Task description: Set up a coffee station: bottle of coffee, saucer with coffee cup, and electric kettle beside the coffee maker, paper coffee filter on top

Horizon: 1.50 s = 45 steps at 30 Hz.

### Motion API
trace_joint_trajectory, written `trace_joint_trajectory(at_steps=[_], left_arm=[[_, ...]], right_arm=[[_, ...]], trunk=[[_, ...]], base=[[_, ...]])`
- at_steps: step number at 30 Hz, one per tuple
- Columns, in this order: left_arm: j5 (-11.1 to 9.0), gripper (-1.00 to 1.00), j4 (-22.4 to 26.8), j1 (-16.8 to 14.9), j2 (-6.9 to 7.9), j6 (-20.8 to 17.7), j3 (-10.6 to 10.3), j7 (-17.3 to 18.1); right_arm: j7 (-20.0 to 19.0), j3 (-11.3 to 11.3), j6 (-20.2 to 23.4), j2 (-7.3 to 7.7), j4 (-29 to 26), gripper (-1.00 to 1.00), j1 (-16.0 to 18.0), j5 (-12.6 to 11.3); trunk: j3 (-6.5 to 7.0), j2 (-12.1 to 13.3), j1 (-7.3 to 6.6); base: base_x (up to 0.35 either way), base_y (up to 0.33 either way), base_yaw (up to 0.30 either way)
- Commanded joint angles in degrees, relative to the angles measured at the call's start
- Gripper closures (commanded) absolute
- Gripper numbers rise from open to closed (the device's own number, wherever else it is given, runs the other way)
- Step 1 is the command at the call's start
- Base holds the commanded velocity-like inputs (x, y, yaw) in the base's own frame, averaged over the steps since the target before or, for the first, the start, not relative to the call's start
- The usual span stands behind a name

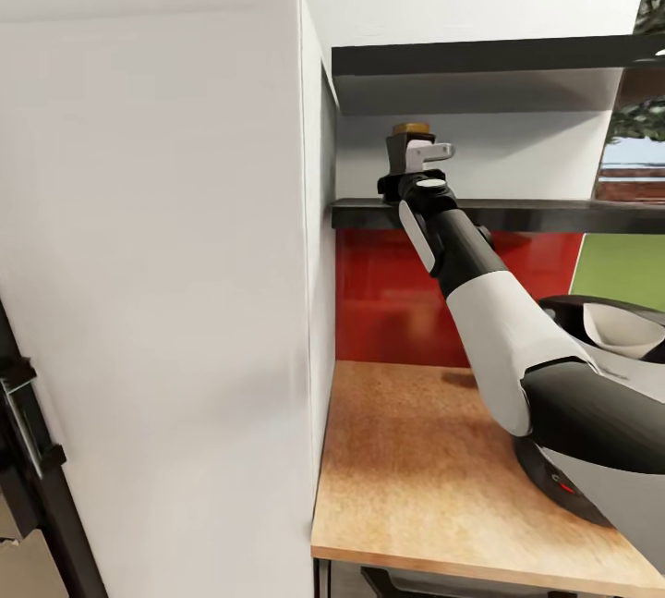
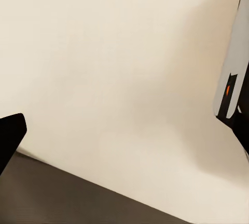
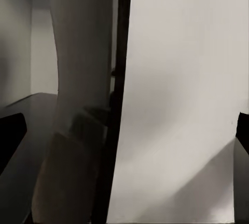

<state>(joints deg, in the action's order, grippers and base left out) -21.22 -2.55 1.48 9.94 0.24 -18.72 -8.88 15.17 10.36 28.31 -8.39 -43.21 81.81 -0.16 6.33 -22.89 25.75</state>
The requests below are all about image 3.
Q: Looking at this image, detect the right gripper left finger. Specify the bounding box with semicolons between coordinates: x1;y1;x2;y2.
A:
0;113;27;175

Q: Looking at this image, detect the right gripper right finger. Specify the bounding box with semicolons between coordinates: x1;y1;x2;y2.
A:
236;113;249;155

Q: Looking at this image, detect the bottle of coffee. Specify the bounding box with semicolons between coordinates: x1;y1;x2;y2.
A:
31;0;249;224

